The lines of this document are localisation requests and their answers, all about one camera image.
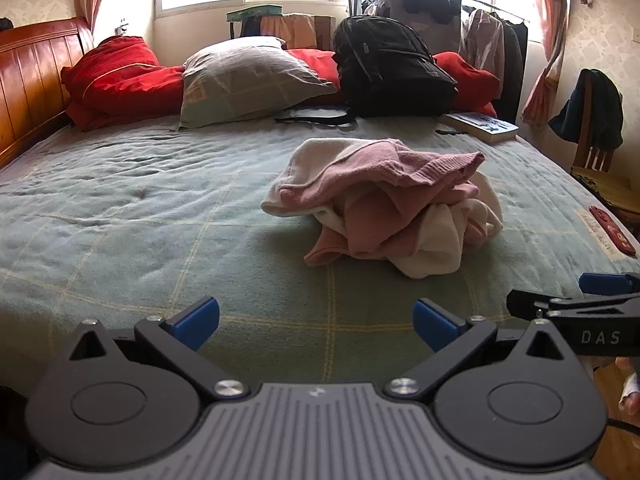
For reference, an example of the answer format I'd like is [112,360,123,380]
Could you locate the green box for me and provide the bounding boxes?
[226,4,283,23]

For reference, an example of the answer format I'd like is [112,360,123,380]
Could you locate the wooden chair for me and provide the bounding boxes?
[570,72,640,216]

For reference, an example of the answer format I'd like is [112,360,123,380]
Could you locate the black coat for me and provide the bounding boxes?
[492,12,531,123]

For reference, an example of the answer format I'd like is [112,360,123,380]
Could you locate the person's right hand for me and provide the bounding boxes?
[617,357,640,415]

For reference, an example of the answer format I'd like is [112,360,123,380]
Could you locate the pink and white sweater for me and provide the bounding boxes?
[261,137,503,280]

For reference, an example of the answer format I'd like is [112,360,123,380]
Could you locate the wooden headboard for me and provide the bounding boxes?
[0,16,96,168]

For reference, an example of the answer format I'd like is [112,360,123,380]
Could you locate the grey pillow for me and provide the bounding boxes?
[170,36,338,132]

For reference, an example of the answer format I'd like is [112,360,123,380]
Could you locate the red folded quilt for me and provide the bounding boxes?
[61,36,186,132]

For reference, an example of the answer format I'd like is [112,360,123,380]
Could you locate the black backpack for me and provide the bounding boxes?
[274,16,468,136]

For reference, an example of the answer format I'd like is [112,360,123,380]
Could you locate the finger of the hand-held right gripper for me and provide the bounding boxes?
[579,271,640,297]
[506,287,640,321]

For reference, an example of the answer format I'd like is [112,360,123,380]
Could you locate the white paper slip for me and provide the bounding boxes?
[575,209,623,261]

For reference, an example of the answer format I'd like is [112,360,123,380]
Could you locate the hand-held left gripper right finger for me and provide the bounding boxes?
[382,297,569,404]

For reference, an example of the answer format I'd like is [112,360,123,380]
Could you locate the white paperback book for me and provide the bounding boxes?
[441,111,520,143]

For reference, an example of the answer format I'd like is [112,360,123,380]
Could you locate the cardboard box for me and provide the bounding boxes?
[260,12,337,51]

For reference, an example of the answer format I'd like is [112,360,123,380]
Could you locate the grey brown garment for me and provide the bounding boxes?
[390,0,463,56]

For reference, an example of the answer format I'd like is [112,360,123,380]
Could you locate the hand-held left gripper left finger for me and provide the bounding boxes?
[69,296,251,402]

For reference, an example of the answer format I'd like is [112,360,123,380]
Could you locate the red blanket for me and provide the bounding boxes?
[287,49,501,118]

